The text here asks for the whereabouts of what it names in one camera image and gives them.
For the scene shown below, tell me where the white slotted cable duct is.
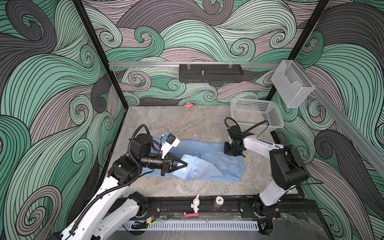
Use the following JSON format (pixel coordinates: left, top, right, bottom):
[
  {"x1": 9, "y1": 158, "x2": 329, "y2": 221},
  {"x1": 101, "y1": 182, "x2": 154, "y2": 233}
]
[{"x1": 120, "y1": 221, "x2": 259, "y2": 232}]

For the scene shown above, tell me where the light blue long sleeve shirt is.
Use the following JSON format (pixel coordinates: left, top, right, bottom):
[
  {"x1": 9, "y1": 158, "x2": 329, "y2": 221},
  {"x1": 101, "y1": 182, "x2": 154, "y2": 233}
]
[{"x1": 140, "y1": 137, "x2": 247, "y2": 183}]

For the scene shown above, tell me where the small round white figurine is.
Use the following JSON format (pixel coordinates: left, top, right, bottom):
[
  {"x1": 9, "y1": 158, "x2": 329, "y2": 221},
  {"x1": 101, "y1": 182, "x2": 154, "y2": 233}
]
[{"x1": 214, "y1": 196, "x2": 224, "y2": 208}]

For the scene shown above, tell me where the right black cable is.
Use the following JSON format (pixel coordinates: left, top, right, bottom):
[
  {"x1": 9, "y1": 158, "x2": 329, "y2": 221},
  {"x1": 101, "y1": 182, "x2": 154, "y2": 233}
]
[{"x1": 224, "y1": 116, "x2": 323, "y2": 185}]

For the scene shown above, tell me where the white rabbit figurine pink base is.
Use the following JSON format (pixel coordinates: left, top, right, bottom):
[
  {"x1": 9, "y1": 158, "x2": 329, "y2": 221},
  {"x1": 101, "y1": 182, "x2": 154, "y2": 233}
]
[{"x1": 183, "y1": 194, "x2": 200, "y2": 219}]

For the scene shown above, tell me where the clear plastic wall bin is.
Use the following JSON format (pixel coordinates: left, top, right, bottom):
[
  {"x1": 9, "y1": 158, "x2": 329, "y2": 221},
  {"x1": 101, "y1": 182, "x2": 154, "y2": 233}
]
[{"x1": 271, "y1": 60, "x2": 315, "y2": 109}]

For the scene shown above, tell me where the aluminium rail back wall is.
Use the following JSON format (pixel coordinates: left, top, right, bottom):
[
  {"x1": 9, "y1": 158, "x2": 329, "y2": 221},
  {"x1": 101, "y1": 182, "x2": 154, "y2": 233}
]
[{"x1": 108, "y1": 61, "x2": 280, "y2": 69}]

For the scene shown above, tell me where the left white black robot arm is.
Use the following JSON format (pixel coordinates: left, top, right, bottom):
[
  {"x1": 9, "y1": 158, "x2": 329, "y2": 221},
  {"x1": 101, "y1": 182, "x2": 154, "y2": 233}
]
[{"x1": 49, "y1": 133, "x2": 188, "y2": 240}]

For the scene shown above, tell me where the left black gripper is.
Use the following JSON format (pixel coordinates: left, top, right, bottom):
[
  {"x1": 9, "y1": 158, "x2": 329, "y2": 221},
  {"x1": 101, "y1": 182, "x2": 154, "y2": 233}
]
[{"x1": 140, "y1": 152, "x2": 187, "y2": 177}]

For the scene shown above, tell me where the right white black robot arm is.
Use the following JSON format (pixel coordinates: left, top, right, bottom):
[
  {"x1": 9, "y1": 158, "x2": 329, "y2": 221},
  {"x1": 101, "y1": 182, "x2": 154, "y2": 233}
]
[{"x1": 224, "y1": 137, "x2": 310, "y2": 207}]

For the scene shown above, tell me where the aluminium rail wall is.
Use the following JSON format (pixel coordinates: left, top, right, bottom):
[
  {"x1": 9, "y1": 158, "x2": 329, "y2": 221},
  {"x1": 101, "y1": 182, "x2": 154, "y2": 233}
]
[
  {"x1": 108, "y1": 61, "x2": 280, "y2": 69},
  {"x1": 298, "y1": 65, "x2": 384, "y2": 176}
]

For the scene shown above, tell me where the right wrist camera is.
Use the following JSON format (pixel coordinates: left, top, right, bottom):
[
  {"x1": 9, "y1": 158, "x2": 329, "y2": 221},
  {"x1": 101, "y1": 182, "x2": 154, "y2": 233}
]
[{"x1": 227, "y1": 126, "x2": 242, "y2": 140}]

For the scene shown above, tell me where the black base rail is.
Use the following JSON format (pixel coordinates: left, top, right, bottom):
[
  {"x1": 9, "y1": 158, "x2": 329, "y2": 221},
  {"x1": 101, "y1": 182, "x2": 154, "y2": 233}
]
[{"x1": 147, "y1": 194, "x2": 319, "y2": 219}]

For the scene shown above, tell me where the white perforated plastic basket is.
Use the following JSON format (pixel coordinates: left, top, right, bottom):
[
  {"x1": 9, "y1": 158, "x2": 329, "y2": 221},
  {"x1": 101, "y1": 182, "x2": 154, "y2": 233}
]
[{"x1": 231, "y1": 98, "x2": 285, "y2": 132}]

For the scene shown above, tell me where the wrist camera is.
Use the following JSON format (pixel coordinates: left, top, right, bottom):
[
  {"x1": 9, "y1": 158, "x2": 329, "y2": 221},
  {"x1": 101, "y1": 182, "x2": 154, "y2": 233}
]
[
  {"x1": 227, "y1": 126, "x2": 242, "y2": 140},
  {"x1": 161, "y1": 134, "x2": 180, "y2": 159}
]

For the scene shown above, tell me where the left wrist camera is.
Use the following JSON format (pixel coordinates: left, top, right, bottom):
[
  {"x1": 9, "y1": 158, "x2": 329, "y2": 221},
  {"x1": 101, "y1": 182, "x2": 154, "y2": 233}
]
[{"x1": 161, "y1": 134, "x2": 180, "y2": 159}]

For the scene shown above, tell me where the aluminium rail right wall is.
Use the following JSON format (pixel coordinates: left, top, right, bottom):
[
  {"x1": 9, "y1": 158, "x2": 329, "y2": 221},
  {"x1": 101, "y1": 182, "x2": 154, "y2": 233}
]
[{"x1": 298, "y1": 65, "x2": 384, "y2": 176}]

